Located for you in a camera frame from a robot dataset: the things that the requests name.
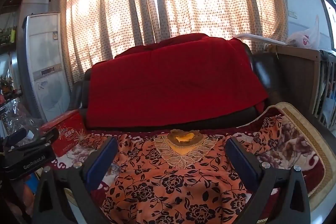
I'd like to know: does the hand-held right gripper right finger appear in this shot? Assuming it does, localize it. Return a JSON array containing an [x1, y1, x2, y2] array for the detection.
[[224, 137, 311, 224]]

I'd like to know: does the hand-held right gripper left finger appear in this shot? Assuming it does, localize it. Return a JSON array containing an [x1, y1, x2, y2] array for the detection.
[[31, 136, 120, 224]]

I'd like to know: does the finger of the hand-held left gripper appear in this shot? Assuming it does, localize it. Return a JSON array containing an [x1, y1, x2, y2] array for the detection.
[[39, 127, 60, 147]]

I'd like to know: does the orange floral garment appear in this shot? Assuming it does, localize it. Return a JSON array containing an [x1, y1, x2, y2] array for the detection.
[[79, 130, 285, 224]]

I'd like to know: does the red snack bucket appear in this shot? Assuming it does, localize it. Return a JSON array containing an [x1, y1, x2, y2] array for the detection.
[[39, 110, 88, 157]]

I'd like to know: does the blue plastic sheet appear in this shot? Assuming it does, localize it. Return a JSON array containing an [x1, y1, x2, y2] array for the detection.
[[25, 173, 40, 190]]

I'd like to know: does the clear cellophane wrap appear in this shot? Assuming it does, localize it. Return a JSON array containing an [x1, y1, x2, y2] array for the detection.
[[0, 97, 45, 136]]

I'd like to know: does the floral plush blanket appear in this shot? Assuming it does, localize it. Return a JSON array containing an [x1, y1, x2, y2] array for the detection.
[[47, 106, 326, 224]]

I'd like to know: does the silver refrigerator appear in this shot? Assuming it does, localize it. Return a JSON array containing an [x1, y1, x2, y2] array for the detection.
[[22, 12, 71, 122]]

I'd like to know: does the black leather sofa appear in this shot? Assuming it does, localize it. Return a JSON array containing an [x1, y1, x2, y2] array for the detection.
[[69, 43, 281, 133]]

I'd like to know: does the wooden cabinet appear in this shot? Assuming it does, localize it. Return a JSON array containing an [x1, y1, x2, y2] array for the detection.
[[273, 45, 336, 126]]

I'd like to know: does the wooden shelf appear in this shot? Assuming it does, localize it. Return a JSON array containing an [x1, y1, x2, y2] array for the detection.
[[0, 0, 30, 98]]

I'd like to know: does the red blanket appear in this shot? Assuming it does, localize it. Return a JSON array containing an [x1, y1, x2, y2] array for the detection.
[[84, 33, 269, 128]]

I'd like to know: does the white board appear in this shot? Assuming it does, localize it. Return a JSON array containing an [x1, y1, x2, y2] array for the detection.
[[234, 33, 286, 46]]

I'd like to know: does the white plastic bag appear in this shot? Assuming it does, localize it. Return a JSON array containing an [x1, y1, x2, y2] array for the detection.
[[286, 15, 321, 50]]

